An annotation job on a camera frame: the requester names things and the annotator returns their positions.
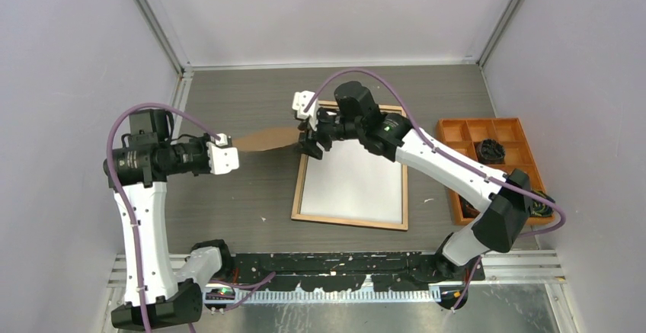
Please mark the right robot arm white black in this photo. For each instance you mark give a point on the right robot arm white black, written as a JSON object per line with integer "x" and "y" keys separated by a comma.
{"x": 504, "y": 200}

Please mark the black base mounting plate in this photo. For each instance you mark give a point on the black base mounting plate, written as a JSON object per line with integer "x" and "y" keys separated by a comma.
{"x": 343, "y": 271}

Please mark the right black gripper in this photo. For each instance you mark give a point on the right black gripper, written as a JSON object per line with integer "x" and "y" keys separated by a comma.
{"x": 308, "y": 139}

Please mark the black rolled tie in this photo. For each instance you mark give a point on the black rolled tie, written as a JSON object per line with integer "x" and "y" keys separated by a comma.
{"x": 490, "y": 152}

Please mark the aluminium front rail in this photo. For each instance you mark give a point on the aluminium front rail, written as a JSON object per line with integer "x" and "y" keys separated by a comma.
{"x": 518, "y": 267}

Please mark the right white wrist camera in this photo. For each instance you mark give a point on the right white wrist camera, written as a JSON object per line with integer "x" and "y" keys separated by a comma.
{"x": 305, "y": 107}

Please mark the wooden picture frame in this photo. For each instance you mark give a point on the wooden picture frame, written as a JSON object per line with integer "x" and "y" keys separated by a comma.
{"x": 353, "y": 179}

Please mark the blue yellow rolled tie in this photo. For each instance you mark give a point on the blue yellow rolled tie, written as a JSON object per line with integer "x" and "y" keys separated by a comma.
{"x": 540, "y": 209}

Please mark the landscape photo print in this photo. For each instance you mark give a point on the landscape photo print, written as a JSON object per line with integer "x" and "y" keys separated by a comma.
{"x": 353, "y": 179}

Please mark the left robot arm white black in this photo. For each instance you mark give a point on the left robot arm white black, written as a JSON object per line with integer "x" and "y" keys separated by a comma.
{"x": 141, "y": 156}

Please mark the brown backing board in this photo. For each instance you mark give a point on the brown backing board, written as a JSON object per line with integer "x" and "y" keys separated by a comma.
{"x": 267, "y": 139}

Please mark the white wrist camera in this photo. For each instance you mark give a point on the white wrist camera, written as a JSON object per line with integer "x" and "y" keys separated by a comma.
{"x": 223, "y": 156}
{"x": 305, "y": 107}

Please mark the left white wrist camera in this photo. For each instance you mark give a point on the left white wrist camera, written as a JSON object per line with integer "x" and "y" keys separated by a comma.
{"x": 223, "y": 156}

